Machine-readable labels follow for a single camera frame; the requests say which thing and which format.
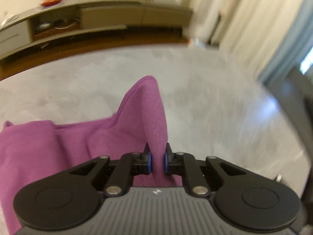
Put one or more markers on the red fruit plate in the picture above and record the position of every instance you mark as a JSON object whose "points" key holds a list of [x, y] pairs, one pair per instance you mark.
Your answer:
{"points": [[51, 1]]}

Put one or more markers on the light blue curtain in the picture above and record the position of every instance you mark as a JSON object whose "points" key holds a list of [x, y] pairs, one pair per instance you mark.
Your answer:
{"points": [[288, 41]]}

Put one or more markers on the grey TV cabinet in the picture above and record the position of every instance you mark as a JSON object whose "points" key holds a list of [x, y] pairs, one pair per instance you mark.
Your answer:
{"points": [[110, 17]]}

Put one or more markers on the dark dish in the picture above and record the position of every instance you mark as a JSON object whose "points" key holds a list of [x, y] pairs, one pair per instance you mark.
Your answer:
{"points": [[43, 26]]}

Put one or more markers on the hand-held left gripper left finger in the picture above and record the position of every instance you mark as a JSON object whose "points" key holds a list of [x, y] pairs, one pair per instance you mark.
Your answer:
{"points": [[149, 162]]}

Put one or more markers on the purple pants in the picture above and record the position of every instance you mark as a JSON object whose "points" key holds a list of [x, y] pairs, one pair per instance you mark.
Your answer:
{"points": [[49, 146]]}

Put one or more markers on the cream curtain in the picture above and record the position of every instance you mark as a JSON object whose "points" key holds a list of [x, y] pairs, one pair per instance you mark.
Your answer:
{"points": [[249, 24]]}

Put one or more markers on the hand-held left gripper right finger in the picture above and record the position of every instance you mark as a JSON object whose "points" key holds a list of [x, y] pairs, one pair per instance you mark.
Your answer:
{"points": [[166, 162]]}

